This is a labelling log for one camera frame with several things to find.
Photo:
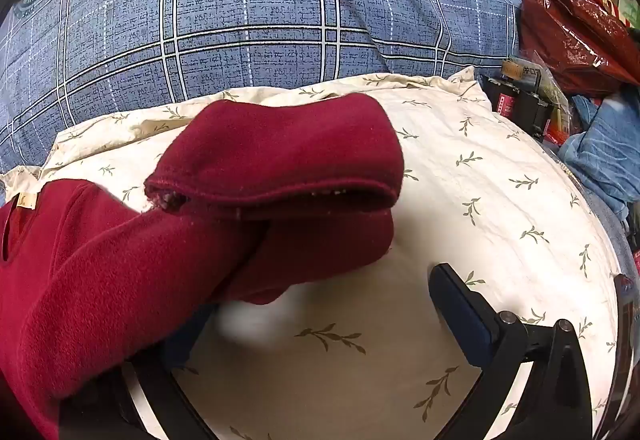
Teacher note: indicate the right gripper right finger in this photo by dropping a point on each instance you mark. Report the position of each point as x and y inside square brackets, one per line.
[555, 403]

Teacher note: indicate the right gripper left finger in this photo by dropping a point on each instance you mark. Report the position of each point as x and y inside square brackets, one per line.
[141, 398]

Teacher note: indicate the dark red sweater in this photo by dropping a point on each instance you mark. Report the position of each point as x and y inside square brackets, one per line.
[246, 202]

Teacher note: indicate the cream leaf-print pillow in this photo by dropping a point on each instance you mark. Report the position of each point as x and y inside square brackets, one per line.
[365, 355]

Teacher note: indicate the light blue cloth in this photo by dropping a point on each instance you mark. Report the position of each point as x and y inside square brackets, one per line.
[604, 156]

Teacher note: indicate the black box with red label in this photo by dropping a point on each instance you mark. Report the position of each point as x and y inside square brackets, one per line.
[525, 109]

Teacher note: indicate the red plastic bag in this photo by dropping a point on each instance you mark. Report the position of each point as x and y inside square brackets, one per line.
[587, 50]

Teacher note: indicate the blue plaid pillow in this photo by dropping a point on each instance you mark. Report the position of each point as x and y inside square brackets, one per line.
[66, 61]

